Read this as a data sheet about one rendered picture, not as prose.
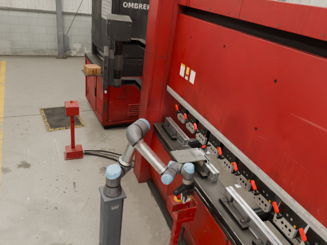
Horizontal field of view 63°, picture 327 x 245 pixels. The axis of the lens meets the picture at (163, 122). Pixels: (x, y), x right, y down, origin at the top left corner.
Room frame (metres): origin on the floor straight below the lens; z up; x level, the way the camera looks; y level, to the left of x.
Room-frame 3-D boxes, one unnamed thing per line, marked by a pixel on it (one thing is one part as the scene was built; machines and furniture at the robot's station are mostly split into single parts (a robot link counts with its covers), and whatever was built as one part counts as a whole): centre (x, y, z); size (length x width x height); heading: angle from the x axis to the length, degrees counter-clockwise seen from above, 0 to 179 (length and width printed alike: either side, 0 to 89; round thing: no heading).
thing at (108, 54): (2.91, 0.69, 1.42); 0.45 x 0.12 x 0.36; 14
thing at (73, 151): (3.13, 1.21, 0.41); 0.25 x 0.20 x 0.83; 116
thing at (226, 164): (1.73, -0.55, 1.20); 0.15 x 0.09 x 0.17; 26
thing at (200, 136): (2.09, -0.38, 1.20); 0.15 x 0.09 x 0.17; 26
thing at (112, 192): (1.66, 0.33, 0.82); 0.15 x 0.15 x 0.10
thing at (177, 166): (1.60, -0.13, 1.13); 0.11 x 0.11 x 0.08; 68
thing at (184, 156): (2.00, -0.25, 1.00); 0.26 x 0.18 x 0.01; 116
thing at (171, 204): (1.64, -0.24, 0.75); 0.20 x 0.16 x 0.18; 26
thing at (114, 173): (1.67, 0.33, 0.94); 0.13 x 0.12 x 0.14; 158
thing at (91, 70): (3.94, 1.19, 1.04); 0.30 x 0.26 x 0.12; 30
